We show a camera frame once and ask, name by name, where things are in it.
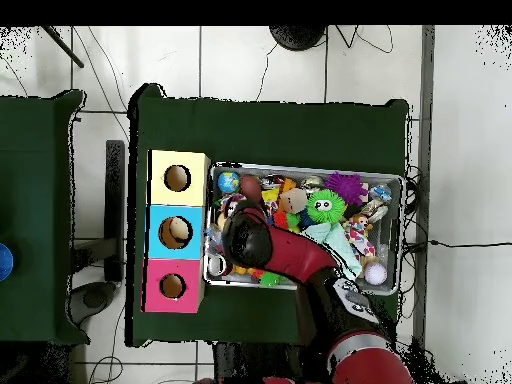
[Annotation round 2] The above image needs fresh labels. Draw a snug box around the purple spiky rubber toy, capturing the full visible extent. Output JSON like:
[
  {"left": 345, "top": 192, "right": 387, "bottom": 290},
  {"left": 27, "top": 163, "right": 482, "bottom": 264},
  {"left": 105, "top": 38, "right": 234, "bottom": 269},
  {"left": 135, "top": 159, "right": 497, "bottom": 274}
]
[{"left": 323, "top": 171, "right": 369, "bottom": 207}]

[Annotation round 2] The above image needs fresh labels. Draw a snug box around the blue round object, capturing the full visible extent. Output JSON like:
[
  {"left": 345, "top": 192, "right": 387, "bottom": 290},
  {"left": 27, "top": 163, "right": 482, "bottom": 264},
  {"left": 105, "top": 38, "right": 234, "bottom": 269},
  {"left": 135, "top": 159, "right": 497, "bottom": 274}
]
[{"left": 0, "top": 241, "right": 15, "bottom": 281}]

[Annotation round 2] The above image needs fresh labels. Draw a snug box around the green spiky toy with eyes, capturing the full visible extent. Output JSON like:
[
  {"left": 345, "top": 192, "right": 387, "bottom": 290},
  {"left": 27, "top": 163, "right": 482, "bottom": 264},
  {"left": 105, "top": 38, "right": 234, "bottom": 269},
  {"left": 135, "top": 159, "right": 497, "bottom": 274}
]
[{"left": 305, "top": 188, "right": 348, "bottom": 225}]

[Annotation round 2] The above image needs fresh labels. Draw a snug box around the colourful spotted cloth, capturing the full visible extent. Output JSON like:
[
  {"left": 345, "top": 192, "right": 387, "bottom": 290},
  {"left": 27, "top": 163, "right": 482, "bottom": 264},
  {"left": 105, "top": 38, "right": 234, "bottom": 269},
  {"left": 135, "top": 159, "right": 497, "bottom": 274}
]
[{"left": 215, "top": 192, "right": 249, "bottom": 213}]

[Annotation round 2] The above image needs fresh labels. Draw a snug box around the small globe ball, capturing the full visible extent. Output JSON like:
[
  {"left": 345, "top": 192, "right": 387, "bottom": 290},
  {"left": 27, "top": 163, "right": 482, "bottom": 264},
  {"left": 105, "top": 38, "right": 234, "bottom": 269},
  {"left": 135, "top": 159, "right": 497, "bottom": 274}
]
[{"left": 216, "top": 170, "right": 241, "bottom": 195}]

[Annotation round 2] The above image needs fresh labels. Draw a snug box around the black rod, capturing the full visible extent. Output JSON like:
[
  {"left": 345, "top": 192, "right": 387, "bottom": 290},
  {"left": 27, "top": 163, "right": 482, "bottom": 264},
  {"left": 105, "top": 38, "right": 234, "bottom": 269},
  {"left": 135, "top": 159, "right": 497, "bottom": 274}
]
[{"left": 41, "top": 25, "right": 85, "bottom": 69}]

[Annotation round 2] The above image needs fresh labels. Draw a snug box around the doll in spotted dress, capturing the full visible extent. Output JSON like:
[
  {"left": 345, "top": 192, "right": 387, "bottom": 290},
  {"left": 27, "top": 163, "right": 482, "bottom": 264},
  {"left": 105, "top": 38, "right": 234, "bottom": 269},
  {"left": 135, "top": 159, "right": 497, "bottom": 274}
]
[{"left": 343, "top": 212, "right": 379, "bottom": 265}]

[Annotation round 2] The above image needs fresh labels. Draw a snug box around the mint green knitted cloth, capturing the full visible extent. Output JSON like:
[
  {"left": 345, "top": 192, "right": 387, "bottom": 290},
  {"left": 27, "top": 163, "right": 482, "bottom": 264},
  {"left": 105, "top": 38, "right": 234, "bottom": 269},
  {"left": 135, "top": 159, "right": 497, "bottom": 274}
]
[{"left": 303, "top": 221, "right": 363, "bottom": 281}]

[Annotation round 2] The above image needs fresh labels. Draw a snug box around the thin black cable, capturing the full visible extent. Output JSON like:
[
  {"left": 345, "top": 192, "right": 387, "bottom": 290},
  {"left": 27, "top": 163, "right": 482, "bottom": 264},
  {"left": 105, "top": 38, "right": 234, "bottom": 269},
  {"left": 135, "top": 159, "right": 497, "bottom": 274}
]
[{"left": 427, "top": 238, "right": 512, "bottom": 248}]

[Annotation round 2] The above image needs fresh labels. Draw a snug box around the clear plastic bottle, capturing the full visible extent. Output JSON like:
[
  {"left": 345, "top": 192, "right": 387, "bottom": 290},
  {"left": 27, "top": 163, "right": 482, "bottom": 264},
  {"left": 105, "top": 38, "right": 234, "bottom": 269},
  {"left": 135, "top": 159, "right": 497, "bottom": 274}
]
[{"left": 205, "top": 225, "right": 224, "bottom": 253}]

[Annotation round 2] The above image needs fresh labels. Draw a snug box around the wooden box with three holes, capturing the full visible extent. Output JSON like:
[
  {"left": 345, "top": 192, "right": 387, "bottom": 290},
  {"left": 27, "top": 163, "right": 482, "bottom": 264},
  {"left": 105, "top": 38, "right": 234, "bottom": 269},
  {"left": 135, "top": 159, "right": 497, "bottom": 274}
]
[{"left": 141, "top": 149, "right": 212, "bottom": 314}]

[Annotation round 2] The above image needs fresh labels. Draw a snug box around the grey round floor base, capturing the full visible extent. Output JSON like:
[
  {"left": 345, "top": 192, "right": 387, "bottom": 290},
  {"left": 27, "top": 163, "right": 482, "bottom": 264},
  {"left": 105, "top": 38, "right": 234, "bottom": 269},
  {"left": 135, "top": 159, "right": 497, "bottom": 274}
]
[{"left": 67, "top": 281, "right": 118, "bottom": 326}]

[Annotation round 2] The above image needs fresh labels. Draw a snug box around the round black stand base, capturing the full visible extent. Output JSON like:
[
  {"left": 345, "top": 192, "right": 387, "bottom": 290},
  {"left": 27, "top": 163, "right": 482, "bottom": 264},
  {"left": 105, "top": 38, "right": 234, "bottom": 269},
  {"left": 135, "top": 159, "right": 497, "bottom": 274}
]
[{"left": 268, "top": 25, "right": 327, "bottom": 52}]

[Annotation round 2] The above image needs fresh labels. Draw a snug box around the small brown football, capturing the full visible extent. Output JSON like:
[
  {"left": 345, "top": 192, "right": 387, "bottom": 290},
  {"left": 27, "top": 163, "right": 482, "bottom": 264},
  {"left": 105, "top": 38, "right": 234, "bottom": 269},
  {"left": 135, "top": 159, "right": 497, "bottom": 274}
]
[{"left": 239, "top": 174, "right": 264, "bottom": 201}]

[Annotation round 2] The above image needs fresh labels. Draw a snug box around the black and red soda can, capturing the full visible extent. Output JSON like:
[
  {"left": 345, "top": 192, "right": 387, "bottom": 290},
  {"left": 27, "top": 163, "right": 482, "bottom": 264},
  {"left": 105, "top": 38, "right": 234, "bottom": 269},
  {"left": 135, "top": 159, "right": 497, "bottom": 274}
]
[{"left": 207, "top": 253, "right": 233, "bottom": 278}]

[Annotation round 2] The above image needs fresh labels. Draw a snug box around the shallow clear mesh bin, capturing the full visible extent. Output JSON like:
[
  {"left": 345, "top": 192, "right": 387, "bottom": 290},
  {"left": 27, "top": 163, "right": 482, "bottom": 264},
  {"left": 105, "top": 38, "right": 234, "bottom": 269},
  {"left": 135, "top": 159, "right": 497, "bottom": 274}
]
[{"left": 203, "top": 161, "right": 405, "bottom": 297}]

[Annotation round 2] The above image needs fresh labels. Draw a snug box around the black upright panel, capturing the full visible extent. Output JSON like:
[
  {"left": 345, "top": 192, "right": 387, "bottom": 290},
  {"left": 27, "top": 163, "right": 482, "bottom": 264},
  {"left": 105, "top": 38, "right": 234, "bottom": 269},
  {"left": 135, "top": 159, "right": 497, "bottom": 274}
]
[{"left": 104, "top": 139, "right": 126, "bottom": 283}]

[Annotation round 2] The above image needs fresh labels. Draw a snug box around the plain wooden block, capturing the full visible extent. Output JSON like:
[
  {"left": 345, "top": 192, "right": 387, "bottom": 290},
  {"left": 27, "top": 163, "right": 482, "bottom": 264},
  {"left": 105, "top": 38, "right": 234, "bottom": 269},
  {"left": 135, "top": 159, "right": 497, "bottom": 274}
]
[{"left": 278, "top": 187, "right": 309, "bottom": 213}]

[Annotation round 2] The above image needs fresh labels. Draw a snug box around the white baseball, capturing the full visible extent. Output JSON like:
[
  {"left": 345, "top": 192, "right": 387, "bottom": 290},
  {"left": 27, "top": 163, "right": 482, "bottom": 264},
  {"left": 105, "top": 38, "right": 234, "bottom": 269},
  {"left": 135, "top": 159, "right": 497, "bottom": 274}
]
[{"left": 363, "top": 262, "right": 388, "bottom": 286}]

